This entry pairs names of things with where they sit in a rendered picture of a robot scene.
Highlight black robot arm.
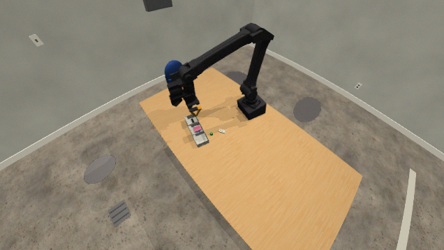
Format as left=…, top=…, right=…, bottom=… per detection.
left=167, top=23, right=274, bottom=109

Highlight grey open bin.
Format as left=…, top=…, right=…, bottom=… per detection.
left=184, top=114, right=209, bottom=148

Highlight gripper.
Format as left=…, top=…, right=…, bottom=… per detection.
left=186, top=92, right=202, bottom=117

